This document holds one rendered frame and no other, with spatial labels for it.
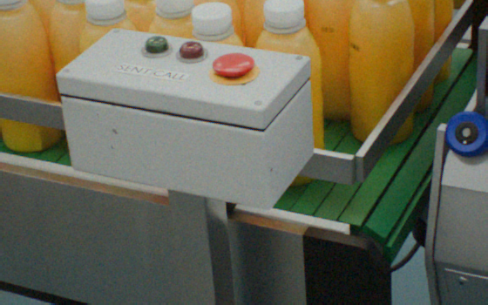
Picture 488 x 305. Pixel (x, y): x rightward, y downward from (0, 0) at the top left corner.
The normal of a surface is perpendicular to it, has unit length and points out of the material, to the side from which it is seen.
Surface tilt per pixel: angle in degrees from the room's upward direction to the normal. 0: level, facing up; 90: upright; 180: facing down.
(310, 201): 0
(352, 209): 0
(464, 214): 70
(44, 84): 90
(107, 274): 90
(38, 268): 90
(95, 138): 90
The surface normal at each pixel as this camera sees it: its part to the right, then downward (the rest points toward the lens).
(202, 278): -0.43, 0.49
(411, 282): -0.07, -0.86
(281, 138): 0.90, 0.17
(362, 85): -0.63, 0.44
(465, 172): -0.39, -0.14
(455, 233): -0.44, 0.17
